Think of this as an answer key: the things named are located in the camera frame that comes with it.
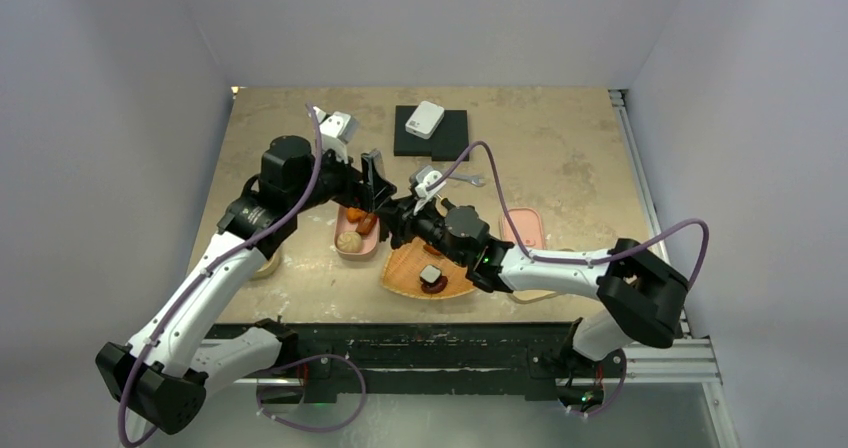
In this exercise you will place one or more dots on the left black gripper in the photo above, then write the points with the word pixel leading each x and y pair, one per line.
pixel 363 190

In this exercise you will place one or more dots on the black table front frame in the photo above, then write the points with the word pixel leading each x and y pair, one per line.
pixel 296 333

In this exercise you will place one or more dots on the beige steamed bun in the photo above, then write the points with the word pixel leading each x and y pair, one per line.
pixel 349 242

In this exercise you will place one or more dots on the aluminium rail right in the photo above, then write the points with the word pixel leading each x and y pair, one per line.
pixel 617 99

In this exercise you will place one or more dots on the silver wrench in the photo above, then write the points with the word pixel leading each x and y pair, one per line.
pixel 474 180

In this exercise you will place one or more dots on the white black sushi piece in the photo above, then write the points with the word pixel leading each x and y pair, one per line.
pixel 430 275

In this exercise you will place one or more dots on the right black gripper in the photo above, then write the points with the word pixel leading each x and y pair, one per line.
pixel 401 219

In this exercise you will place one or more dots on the beige lunch box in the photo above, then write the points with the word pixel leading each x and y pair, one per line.
pixel 268 268

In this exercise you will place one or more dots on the beige lunch box lid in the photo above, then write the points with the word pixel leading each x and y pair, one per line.
pixel 531 296

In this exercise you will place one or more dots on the pink lunch box lid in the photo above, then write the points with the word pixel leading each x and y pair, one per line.
pixel 529 226

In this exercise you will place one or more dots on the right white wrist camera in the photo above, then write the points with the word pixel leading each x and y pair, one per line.
pixel 425 184

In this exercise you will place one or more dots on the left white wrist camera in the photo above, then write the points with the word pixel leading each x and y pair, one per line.
pixel 337 130

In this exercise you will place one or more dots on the black foam block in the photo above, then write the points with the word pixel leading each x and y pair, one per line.
pixel 446 144

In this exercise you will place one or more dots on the orange fried chicken piece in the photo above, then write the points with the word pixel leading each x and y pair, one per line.
pixel 354 215

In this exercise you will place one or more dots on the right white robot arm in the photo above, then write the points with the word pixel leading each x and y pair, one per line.
pixel 642 295

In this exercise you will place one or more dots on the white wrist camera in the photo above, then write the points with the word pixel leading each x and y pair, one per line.
pixel 337 130
pixel 425 184

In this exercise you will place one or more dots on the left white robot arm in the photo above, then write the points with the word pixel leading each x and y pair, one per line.
pixel 163 374

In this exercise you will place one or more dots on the woven bamboo basket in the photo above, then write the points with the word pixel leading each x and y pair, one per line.
pixel 401 273

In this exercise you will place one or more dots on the dark red round food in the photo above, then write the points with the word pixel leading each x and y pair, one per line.
pixel 435 287

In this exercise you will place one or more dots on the white small box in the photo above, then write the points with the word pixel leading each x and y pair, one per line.
pixel 424 120

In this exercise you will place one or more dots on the pink lunch box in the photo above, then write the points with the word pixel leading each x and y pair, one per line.
pixel 370 242

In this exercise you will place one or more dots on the dark red sausage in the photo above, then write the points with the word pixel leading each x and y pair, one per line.
pixel 367 224

